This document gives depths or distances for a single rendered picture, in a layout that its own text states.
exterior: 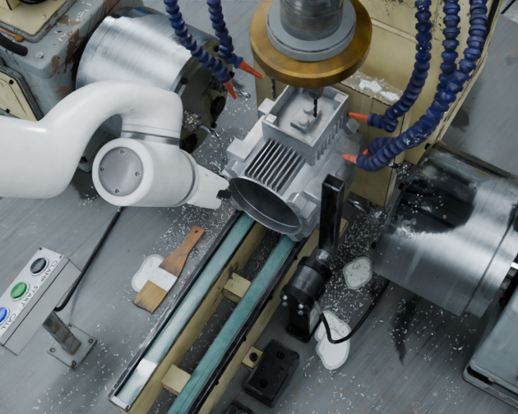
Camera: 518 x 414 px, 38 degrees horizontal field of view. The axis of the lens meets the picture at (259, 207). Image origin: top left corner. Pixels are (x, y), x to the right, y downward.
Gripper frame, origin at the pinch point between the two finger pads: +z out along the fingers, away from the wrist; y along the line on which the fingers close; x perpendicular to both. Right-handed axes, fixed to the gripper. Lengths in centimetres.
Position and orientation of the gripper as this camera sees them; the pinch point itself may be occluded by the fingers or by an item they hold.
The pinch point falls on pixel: (212, 181)
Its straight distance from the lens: 123.0
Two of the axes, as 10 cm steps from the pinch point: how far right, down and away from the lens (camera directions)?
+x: 4.3, -8.9, -1.3
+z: 3.0, 0.1, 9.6
